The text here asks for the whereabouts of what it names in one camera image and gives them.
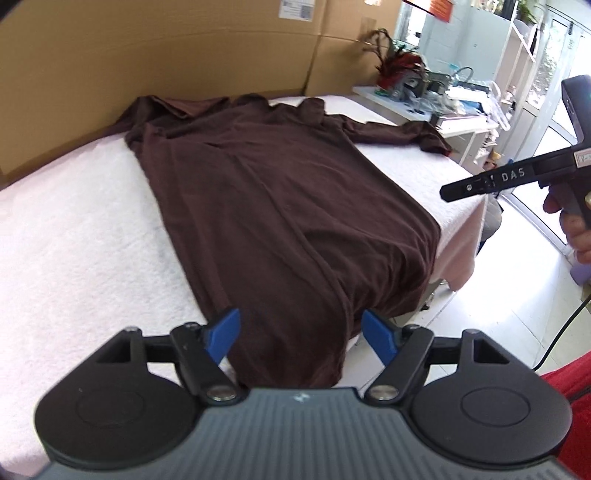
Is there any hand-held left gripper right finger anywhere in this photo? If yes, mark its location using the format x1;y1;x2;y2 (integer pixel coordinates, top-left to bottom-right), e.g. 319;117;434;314
362;309;513;407

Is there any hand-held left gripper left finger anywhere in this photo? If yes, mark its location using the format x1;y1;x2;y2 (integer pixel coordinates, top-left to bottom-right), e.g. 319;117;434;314
95;307;247;407

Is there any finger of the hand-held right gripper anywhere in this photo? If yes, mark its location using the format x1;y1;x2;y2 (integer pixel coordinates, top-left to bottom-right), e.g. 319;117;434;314
441;172;503;203

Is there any dark brown hoodie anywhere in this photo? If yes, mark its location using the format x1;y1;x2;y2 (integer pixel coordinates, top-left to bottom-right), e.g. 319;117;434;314
124;93;453;388

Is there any person's right hand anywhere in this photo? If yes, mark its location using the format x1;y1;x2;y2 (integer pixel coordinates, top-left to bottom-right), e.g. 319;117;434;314
543;191;591;265

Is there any white shelf unit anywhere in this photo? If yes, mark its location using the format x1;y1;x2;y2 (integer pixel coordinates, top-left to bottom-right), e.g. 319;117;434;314
494;0;575;123

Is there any white side table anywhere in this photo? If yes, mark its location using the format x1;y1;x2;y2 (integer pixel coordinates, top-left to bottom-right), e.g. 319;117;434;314
353;84;499;168

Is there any red black feather decoration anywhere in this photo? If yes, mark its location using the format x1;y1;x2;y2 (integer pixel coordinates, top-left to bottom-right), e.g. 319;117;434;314
364;28;428;88

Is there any pale fleece blanket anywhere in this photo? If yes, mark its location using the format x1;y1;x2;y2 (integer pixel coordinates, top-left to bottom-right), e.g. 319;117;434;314
0;95;490;476

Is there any taped cardboard box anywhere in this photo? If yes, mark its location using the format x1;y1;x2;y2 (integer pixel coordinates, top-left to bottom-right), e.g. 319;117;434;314
305;0;403;99

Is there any person's red sweater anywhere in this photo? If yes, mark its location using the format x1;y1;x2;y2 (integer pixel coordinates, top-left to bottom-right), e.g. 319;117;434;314
539;355;591;480

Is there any white code label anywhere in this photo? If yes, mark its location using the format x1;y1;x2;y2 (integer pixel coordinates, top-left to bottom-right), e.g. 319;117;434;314
281;0;320;21

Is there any large cardboard box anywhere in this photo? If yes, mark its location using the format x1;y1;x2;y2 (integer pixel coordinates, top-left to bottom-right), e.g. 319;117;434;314
0;0;325;190

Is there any black cable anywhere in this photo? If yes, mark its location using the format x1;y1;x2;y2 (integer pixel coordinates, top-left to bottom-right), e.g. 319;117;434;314
531;295;591;372

